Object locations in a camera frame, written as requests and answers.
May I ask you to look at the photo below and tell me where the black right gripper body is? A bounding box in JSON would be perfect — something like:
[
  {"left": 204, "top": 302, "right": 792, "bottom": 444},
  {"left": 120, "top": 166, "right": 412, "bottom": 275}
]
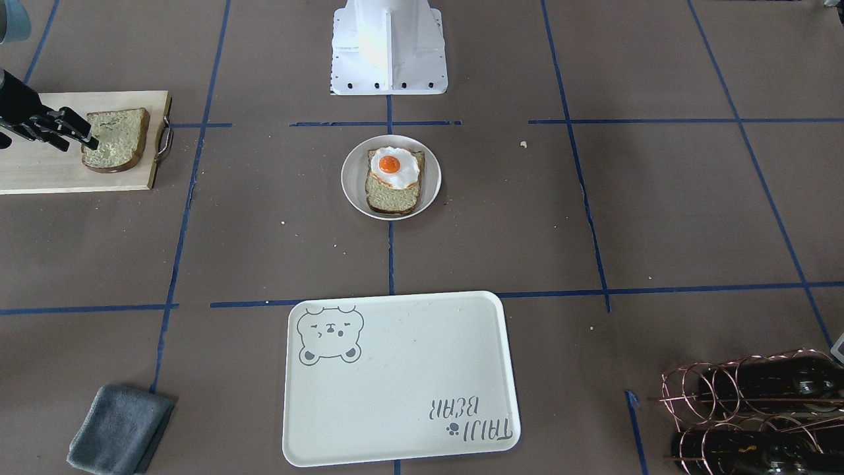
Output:
[{"left": 1, "top": 70, "right": 69, "bottom": 152}]

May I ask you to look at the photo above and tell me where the bread slice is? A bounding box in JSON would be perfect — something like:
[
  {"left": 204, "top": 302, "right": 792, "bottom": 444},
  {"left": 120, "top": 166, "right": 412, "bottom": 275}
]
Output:
[
  {"left": 365, "top": 149, "right": 425, "bottom": 214},
  {"left": 81, "top": 108, "right": 150, "bottom": 174}
]

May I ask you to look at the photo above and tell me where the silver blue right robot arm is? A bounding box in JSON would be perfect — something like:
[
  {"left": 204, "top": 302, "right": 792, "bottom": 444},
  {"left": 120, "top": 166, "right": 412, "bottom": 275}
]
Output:
[{"left": 1, "top": 1, "right": 99, "bottom": 152}]

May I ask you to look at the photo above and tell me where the cream bear serving tray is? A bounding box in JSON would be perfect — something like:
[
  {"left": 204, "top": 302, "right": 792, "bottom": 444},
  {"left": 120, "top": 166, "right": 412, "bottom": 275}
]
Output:
[{"left": 282, "top": 291, "right": 522, "bottom": 467}]

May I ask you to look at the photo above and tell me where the folded grey cloth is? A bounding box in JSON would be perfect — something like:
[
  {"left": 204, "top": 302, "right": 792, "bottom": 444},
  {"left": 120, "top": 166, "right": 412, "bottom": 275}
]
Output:
[{"left": 66, "top": 384, "right": 175, "bottom": 474}]

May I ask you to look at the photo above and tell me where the white round plate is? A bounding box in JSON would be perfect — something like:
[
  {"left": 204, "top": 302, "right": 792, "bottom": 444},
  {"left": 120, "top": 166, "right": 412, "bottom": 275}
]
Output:
[{"left": 340, "top": 135, "right": 442, "bottom": 220}]

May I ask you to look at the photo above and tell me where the bread slice on plate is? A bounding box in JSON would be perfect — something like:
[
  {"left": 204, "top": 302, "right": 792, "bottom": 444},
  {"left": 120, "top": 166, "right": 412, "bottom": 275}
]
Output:
[{"left": 365, "top": 149, "right": 425, "bottom": 214}]

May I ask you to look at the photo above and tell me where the fried egg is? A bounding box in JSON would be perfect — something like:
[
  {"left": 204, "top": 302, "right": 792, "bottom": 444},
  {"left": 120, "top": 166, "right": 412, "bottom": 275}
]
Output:
[{"left": 368, "top": 146, "right": 422, "bottom": 190}]

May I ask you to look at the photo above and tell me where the green wine bottle front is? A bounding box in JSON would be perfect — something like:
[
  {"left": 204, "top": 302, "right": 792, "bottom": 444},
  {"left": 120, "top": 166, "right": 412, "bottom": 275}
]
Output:
[{"left": 669, "top": 425, "right": 843, "bottom": 474}]

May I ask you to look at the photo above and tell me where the green wine bottle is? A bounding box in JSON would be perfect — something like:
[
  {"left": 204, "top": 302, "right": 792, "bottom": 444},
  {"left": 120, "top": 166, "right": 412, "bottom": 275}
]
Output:
[
  {"left": 669, "top": 425, "right": 843, "bottom": 474},
  {"left": 698, "top": 355, "right": 843, "bottom": 414}
]

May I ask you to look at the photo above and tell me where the green wine bottle middle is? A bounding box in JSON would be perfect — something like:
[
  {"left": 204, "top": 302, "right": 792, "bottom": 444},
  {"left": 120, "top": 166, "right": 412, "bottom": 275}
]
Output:
[{"left": 698, "top": 355, "right": 843, "bottom": 414}]

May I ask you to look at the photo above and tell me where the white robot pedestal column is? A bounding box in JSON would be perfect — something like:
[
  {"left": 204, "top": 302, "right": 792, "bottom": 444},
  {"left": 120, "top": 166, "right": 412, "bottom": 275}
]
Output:
[{"left": 330, "top": 1, "right": 449, "bottom": 96}]

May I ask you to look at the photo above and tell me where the copper wire bottle rack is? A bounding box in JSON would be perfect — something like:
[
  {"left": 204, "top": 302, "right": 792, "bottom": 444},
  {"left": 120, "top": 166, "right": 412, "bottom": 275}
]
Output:
[{"left": 657, "top": 348, "right": 843, "bottom": 474}]

